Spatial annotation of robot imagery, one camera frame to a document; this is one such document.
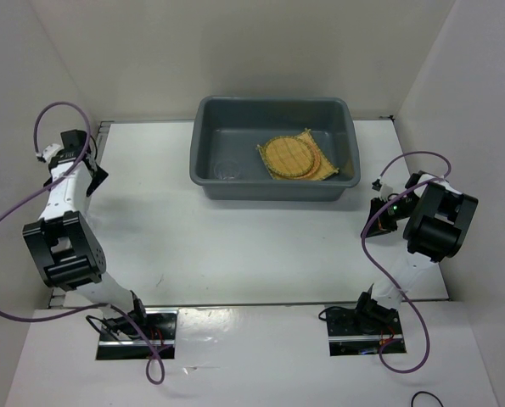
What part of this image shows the grey plastic bin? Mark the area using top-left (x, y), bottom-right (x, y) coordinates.
top-left (189, 96), bottom-right (361, 202)

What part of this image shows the aluminium table rail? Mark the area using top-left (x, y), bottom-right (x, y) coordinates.
top-left (39, 123), bottom-right (112, 303)

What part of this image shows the round bamboo tray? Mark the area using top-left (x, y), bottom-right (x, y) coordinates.
top-left (258, 136), bottom-right (316, 179)

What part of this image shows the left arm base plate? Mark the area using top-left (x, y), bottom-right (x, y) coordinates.
top-left (86, 308), bottom-right (178, 361)

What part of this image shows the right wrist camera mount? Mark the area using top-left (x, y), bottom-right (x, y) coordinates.
top-left (372, 177), bottom-right (396, 201)

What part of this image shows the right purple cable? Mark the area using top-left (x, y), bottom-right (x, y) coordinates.
top-left (360, 150), bottom-right (453, 374)

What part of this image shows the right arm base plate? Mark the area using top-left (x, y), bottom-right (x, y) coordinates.
top-left (317, 305), bottom-right (407, 356)

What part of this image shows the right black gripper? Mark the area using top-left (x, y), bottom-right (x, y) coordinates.
top-left (360, 196), bottom-right (418, 238)

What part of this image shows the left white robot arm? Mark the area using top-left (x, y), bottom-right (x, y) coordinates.
top-left (22, 130), bottom-right (149, 339)

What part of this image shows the clear plastic cup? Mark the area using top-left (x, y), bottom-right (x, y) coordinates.
top-left (86, 209), bottom-right (98, 231)
top-left (213, 159), bottom-right (243, 181)

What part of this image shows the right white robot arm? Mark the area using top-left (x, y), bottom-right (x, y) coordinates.
top-left (352, 171), bottom-right (479, 333)

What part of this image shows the black cable loop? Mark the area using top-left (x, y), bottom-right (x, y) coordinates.
top-left (412, 390), bottom-right (445, 407)

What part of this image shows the round orange woven tray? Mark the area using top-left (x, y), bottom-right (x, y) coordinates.
top-left (301, 143), bottom-right (321, 179)

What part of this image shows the rectangular woven bamboo mat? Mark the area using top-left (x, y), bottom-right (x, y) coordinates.
top-left (256, 128), bottom-right (339, 181)

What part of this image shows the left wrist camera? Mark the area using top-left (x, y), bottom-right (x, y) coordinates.
top-left (36, 143), bottom-right (63, 163)

